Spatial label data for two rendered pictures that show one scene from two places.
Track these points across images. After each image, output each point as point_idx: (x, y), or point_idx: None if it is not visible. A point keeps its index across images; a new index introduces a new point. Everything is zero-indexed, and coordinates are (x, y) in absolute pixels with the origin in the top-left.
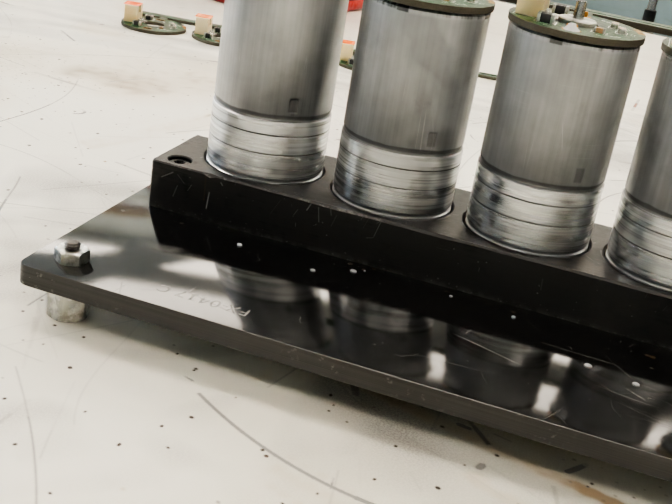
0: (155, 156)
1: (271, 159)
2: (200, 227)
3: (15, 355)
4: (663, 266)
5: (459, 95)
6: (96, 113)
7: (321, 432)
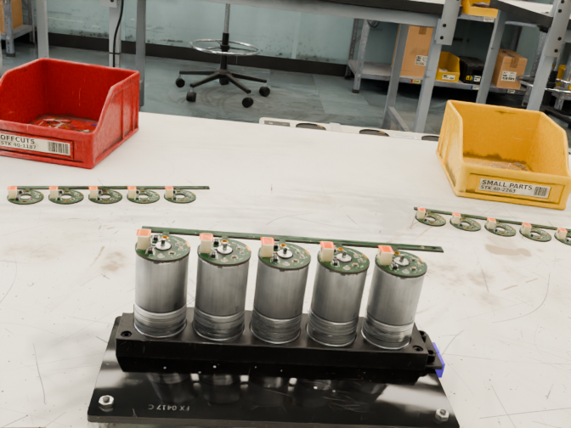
0: (84, 305)
1: (169, 327)
2: (144, 363)
3: None
4: (331, 338)
5: (244, 290)
6: (39, 282)
7: None
